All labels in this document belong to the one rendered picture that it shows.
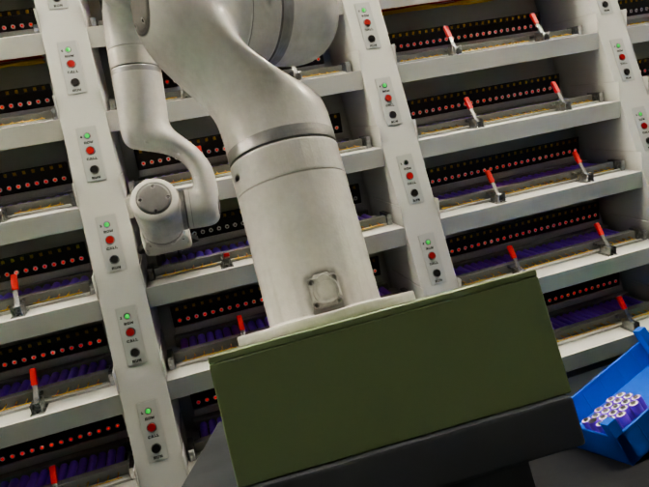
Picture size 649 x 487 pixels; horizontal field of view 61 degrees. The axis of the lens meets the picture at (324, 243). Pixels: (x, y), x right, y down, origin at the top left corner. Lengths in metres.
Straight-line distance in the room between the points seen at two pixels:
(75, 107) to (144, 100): 0.31
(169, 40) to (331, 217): 0.24
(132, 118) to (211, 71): 0.49
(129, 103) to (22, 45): 0.43
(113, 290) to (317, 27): 0.77
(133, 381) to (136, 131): 0.51
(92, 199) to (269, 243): 0.78
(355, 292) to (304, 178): 0.12
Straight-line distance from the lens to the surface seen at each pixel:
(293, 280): 0.53
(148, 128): 1.05
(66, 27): 1.43
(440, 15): 1.82
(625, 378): 1.35
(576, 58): 1.85
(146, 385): 1.24
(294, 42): 0.66
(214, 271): 1.24
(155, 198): 1.02
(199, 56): 0.59
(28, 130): 1.36
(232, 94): 0.58
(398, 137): 1.38
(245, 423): 0.44
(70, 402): 1.29
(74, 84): 1.36
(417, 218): 1.34
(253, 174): 0.56
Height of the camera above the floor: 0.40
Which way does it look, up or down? 5 degrees up
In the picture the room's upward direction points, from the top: 15 degrees counter-clockwise
